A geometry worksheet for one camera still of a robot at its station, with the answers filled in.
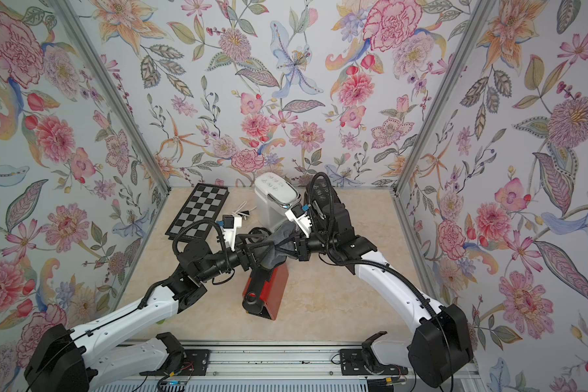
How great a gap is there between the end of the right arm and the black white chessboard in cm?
52

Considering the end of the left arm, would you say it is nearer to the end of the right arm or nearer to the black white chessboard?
the end of the right arm

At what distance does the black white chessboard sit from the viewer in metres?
1.03

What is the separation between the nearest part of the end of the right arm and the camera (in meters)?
0.64
